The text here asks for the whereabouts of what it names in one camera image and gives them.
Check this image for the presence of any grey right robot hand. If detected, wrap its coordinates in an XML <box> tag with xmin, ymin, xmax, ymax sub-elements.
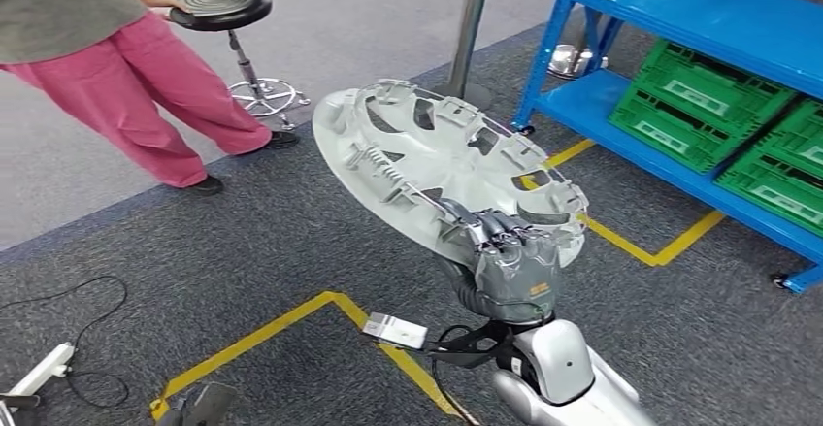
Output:
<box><xmin>437</xmin><ymin>198</ymin><xmax>564</xmax><ymax>325</ymax></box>

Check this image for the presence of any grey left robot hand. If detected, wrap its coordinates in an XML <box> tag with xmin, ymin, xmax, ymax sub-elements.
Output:
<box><xmin>153</xmin><ymin>380</ymin><xmax>239</xmax><ymax>426</ymax></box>

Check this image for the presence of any person's hand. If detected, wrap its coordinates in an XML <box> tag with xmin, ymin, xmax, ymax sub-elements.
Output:
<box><xmin>145</xmin><ymin>0</ymin><xmax>188</xmax><ymax>23</ymax></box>

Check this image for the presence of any black round stool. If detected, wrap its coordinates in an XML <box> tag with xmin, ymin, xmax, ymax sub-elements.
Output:
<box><xmin>168</xmin><ymin>0</ymin><xmax>313</xmax><ymax>133</ymax></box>

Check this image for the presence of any grey plastic wheel cover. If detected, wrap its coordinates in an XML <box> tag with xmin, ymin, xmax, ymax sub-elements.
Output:
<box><xmin>312</xmin><ymin>79</ymin><xmax>591</xmax><ymax>272</ymax></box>

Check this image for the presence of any blue metal shelf rack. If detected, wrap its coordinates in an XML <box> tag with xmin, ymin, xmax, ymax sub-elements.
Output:
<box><xmin>511</xmin><ymin>0</ymin><xmax>823</xmax><ymax>296</ymax></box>

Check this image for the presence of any yellow floor tape outline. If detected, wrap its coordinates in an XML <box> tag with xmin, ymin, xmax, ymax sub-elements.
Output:
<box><xmin>148</xmin><ymin>290</ymin><xmax>482</xmax><ymax>426</ymax></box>

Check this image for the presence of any person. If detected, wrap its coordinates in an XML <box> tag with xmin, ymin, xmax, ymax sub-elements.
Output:
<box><xmin>0</xmin><ymin>0</ymin><xmax>302</xmax><ymax>197</ymax></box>

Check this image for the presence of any white power strip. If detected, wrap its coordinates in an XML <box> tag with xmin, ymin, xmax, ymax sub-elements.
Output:
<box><xmin>0</xmin><ymin>343</ymin><xmax>77</xmax><ymax>405</ymax></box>

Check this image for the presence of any black camera bracket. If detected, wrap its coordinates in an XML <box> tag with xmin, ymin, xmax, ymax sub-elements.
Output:
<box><xmin>424</xmin><ymin>318</ymin><xmax>523</xmax><ymax>371</ymax></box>

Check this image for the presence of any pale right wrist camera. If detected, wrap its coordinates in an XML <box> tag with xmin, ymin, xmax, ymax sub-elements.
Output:
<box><xmin>361</xmin><ymin>311</ymin><xmax>430</xmax><ymax>351</ymax></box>

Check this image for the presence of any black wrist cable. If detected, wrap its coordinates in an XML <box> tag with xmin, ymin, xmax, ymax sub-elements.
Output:
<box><xmin>428</xmin><ymin>358</ymin><xmax>484</xmax><ymax>426</ymax></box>

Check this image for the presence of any black floor cable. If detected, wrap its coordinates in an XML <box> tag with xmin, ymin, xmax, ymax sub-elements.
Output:
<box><xmin>0</xmin><ymin>274</ymin><xmax>131</xmax><ymax>410</ymax></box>

